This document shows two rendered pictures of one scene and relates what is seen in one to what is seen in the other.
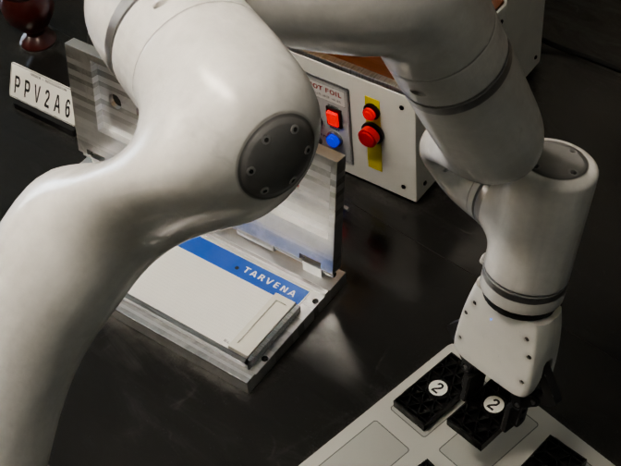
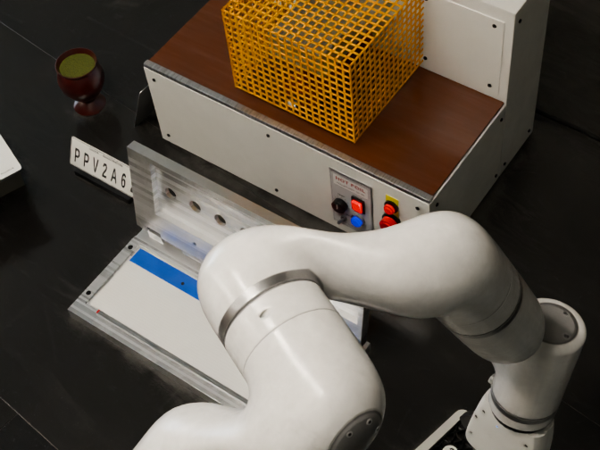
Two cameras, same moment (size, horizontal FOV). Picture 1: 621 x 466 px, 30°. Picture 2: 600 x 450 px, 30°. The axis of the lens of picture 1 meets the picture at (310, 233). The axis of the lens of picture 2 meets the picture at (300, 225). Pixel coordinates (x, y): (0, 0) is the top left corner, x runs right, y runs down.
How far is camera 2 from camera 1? 0.39 m
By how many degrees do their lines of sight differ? 7
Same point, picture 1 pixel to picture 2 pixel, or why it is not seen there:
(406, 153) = not seen: hidden behind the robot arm
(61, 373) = not seen: outside the picture
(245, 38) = (331, 351)
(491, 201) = not seen: hidden behind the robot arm
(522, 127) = (529, 334)
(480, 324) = (487, 428)
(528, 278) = (528, 408)
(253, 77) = (339, 389)
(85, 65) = (145, 165)
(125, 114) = (179, 204)
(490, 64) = (506, 310)
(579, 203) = (570, 360)
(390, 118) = (407, 213)
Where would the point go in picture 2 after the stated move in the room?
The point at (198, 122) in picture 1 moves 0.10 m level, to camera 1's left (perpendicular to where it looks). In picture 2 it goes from (300, 423) to (176, 438)
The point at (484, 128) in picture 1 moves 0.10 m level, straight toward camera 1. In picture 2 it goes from (500, 343) to (498, 436)
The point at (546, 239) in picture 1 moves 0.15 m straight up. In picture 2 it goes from (544, 384) to (557, 315)
